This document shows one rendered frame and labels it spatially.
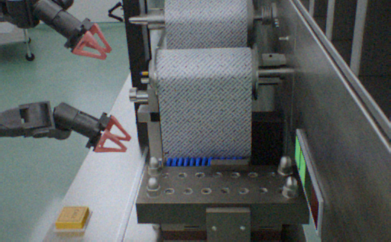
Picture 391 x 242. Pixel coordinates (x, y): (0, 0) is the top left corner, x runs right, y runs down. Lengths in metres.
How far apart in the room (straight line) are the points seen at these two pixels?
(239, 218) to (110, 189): 0.46
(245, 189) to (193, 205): 0.13
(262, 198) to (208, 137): 0.23
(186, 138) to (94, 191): 0.34
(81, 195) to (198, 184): 0.40
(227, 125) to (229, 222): 0.26
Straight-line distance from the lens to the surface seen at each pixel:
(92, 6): 7.02
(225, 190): 1.11
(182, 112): 1.17
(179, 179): 1.15
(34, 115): 1.20
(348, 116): 0.60
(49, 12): 1.21
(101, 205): 1.32
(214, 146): 1.21
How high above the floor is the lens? 1.66
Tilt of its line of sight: 25 degrees down
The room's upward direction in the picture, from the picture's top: 3 degrees counter-clockwise
